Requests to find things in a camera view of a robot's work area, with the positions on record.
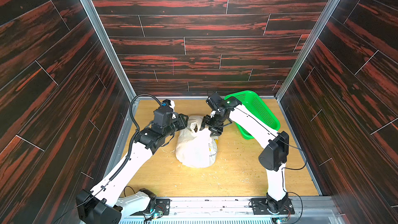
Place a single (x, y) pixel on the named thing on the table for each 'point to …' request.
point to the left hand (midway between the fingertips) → (188, 117)
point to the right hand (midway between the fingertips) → (206, 130)
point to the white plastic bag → (195, 148)
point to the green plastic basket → (253, 104)
